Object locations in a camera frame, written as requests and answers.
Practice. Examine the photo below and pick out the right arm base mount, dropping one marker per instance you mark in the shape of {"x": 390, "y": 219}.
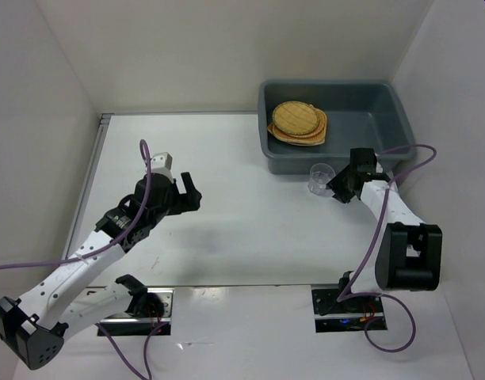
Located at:
{"x": 348, "y": 316}

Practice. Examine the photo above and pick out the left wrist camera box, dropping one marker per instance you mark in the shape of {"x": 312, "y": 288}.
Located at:
{"x": 161, "y": 162}

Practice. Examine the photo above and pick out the round orange woven dish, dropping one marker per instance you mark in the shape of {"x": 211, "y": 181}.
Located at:
{"x": 321, "y": 126}

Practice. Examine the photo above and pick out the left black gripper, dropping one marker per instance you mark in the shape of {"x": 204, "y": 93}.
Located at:
{"x": 185, "y": 201}

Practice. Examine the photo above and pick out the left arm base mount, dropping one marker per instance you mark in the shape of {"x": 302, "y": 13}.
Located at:
{"x": 157, "y": 310}

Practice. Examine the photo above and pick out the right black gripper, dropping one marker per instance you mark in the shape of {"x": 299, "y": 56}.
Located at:
{"x": 336, "y": 186}

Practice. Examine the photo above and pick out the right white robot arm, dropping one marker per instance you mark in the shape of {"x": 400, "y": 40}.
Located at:
{"x": 405, "y": 252}

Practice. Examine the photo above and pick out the grey plastic bin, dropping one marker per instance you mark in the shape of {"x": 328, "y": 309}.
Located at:
{"x": 360, "y": 114}

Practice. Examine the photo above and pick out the round yellow bamboo dish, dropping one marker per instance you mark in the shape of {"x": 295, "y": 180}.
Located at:
{"x": 295, "y": 118}

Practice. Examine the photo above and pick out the rounded square woven dish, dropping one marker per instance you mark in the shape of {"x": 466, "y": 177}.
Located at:
{"x": 312, "y": 141}

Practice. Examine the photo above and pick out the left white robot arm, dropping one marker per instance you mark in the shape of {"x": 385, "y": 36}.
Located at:
{"x": 37, "y": 324}

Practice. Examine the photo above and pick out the clear plastic cup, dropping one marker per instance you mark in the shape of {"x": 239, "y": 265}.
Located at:
{"x": 319, "y": 177}

